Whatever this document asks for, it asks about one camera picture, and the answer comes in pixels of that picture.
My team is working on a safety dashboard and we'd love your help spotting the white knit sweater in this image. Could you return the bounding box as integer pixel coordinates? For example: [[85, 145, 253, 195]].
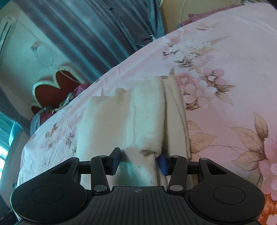
[[76, 75, 191, 187]]

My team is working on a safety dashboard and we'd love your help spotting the blue purple bedding pile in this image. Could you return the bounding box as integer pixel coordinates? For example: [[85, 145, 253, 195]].
[[30, 83, 90, 136]]

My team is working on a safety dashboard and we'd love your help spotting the red white scalloped headboard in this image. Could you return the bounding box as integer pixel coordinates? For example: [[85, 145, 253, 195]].
[[30, 65, 87, 114]]

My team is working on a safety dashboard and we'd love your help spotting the pink floral bed sheet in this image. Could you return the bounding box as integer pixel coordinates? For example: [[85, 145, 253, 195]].
[[17, 3, 276, 224]]

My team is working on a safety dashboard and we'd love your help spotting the blue grey curtain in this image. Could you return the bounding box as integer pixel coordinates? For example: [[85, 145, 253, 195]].
[[17, 1, 165, 82]]

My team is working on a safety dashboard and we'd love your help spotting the purple pillow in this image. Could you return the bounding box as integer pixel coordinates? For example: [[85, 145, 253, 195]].
[[177, 5, 240, 28]]

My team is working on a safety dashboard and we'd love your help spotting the cream round headboard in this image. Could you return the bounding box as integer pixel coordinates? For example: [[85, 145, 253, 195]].
[[159, 0, 242, 33]]

